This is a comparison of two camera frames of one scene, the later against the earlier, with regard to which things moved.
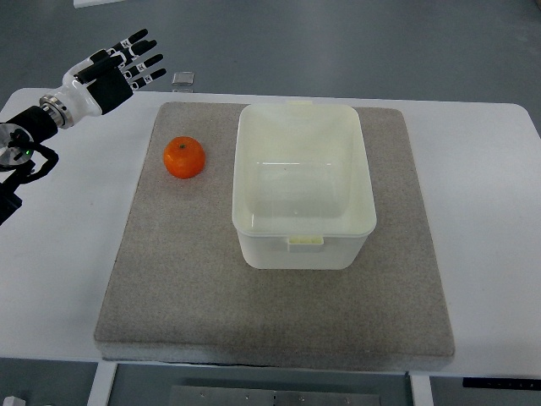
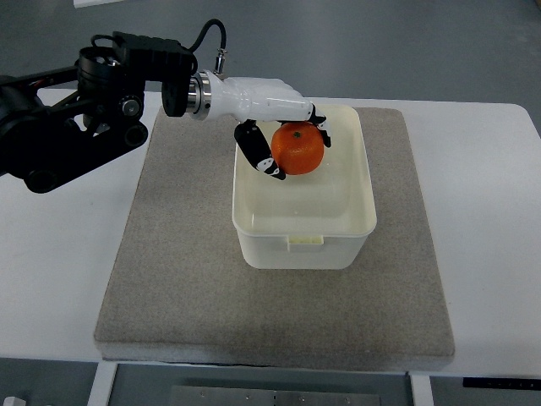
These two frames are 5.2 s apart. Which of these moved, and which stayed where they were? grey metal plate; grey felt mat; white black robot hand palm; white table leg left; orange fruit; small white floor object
Moved: white black robot hand palm; orange fruit
Stayed: small white floor object; grey felt mat; grey metal plate; white table leg left
